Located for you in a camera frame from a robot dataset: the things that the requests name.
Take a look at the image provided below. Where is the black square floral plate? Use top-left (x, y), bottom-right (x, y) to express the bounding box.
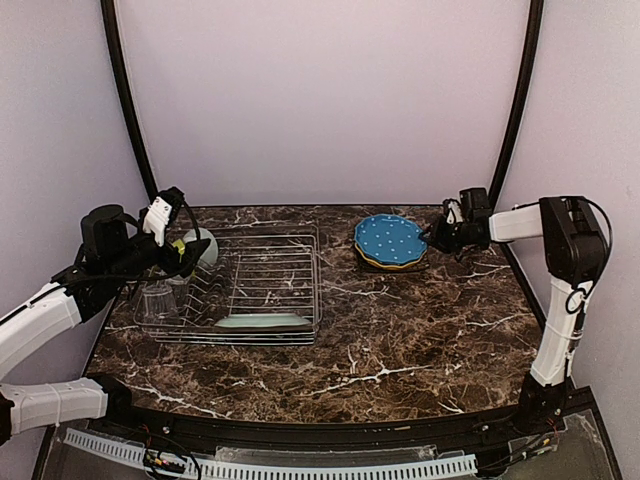
top-left (357, 257), bottom-right (430, 274)

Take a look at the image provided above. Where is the yellow polka dot plate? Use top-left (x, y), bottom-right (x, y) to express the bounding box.
top-left (354, 245), bottom-right (427, 272)

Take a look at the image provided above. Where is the blue polka dot plate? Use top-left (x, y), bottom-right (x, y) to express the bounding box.
top-left (354, 214), bottom-right (428, 264)

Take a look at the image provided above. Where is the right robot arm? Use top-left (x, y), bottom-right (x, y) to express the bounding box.
top-left (419, 188), bottom-right (612, 433)

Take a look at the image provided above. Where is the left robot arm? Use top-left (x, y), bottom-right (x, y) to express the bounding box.
top-left (1, 197), bottom-right (213, 441)

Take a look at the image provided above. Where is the lime green bowl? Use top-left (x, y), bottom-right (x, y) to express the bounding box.
top-left (172, 239), bottom-right (187, 262)

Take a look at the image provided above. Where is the light teal checkered bowl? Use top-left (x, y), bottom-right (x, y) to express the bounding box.
top-left (182, 227), bottom-right (219, 270)

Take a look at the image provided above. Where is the clear faceted glass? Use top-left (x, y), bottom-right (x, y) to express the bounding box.
top-left (166, 276), bottom-right (191, 304)

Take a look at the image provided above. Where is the clear ribbed glass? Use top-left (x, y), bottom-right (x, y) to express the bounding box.
top-left (137, 283), bottom-right (178, 324)

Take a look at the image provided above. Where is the pale green plate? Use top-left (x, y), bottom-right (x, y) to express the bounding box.
top-left (215, 313), bottom-right (312, 329)

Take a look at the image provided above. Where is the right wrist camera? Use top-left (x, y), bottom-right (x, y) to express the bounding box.
top-left (443, 198), bottom-right (464, 225)

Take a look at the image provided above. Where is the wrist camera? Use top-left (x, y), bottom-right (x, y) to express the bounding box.
top-left (140, 186), bottom-right (184, 247)
top-left (443, 198), bottom-right (464, 225)

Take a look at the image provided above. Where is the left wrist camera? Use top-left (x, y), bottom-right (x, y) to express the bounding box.
top-left (140, 186), bottom-right (184, 247)

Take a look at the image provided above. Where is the metal wire dish rack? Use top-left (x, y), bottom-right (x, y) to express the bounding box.
top-left (134, 221), bottom-right (322, 346)

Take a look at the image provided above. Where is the right black frame post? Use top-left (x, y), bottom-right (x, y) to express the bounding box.
top-left (488, 0), bottom-right (544, 208)

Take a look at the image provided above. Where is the black frame post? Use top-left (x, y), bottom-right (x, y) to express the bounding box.
top-left (100, 0), bottom-right (158, 200)
top-left (488, 0), bottom-right (544, 208)

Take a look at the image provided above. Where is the white slotted cable duct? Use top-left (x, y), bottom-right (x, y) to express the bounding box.
top-left (64, 428), bottom-right (478, 479)

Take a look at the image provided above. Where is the left black frame post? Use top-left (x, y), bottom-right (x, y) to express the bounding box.
top-left (100, 0), bottom-right (158, 200)

